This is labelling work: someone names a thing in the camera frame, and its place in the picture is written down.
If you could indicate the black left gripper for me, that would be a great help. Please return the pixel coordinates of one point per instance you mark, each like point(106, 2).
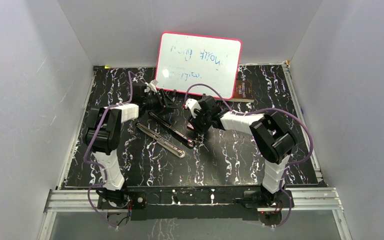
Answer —
point(165, 105)

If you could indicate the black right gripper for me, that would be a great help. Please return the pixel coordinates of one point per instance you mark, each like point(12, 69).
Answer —
point(198, 128)

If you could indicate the red white staple box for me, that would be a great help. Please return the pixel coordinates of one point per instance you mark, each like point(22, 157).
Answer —
point(191, 127)

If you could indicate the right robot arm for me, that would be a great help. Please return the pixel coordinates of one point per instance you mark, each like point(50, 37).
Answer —
point(270, 132)

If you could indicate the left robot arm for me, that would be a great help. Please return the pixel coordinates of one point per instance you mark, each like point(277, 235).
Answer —
point(103, 135)

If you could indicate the pink framed whiteboard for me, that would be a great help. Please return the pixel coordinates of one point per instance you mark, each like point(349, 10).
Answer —
point(198, 64)

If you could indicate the brown Three Days book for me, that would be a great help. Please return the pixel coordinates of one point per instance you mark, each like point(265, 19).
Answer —
point(243, 92)

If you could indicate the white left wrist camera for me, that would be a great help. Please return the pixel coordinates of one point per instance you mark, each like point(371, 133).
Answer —
point(151, 86)

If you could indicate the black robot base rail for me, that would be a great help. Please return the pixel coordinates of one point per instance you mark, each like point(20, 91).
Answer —
point(198, 202)

